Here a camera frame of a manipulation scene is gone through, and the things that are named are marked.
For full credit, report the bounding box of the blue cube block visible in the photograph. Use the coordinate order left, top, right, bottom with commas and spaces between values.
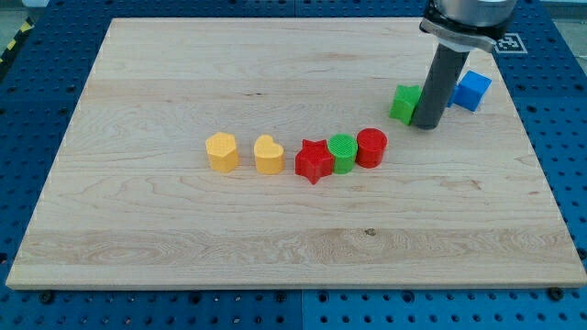
453, 71, 493, 112

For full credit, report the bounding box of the red cylinder block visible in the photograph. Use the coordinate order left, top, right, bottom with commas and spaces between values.
356, 127, 388, 169

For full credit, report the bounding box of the white fiducial marker tag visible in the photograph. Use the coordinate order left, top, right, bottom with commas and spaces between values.
494, 32, 527, 54

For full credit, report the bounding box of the yellow hexagon block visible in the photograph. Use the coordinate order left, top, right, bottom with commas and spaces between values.
205, 132, 238, 172

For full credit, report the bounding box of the green cylinder block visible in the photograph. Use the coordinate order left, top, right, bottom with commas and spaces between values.
327, 134, 358, 174

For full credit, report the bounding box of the red star block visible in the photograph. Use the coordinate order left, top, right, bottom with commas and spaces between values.
294, 139, 334, 184

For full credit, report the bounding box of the light wooden board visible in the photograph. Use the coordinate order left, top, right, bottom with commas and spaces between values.
6, 18, 586, 291

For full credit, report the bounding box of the yellow heart block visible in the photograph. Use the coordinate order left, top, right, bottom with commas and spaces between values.
253, 135, 285, 174

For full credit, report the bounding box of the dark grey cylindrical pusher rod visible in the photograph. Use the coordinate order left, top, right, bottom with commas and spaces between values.
412, 44, 469, 130

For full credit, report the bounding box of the green star block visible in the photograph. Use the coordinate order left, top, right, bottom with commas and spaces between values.
389, 85, 421, 126

